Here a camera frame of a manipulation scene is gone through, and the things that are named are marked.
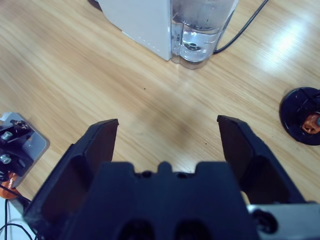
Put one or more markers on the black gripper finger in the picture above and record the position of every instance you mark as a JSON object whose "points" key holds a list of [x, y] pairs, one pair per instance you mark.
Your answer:
{"points": [[62, 180], [265, 175]]}

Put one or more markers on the orange coffee capsule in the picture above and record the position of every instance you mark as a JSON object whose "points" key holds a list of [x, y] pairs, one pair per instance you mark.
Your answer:
{"points": [[310, 125]]}

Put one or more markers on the black capsule holder with rods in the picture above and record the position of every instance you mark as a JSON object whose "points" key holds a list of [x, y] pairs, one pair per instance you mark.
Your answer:
{"points": [[292, 112]]}

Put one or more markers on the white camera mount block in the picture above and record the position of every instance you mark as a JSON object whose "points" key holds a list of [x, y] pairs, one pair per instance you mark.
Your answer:
{"points": [[32, 147]]}

